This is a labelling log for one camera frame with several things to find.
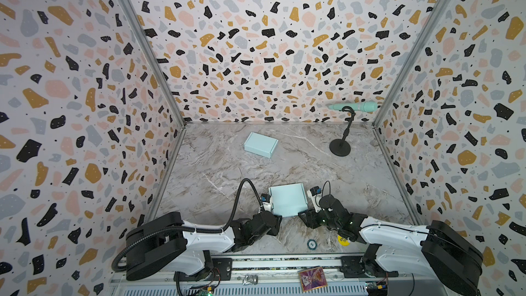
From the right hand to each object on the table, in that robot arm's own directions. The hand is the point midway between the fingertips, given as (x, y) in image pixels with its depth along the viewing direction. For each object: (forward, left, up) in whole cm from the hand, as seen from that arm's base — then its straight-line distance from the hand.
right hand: (302, 211), depth 84 cm
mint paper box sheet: (+35, +20, -1) cm, 40 cm away
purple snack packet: (-23, -2, -2) cm, 23 cm away
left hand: (-3, +7, +1) cm, 8 cm away
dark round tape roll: (-12, -3, -4) cm, 13 cm away
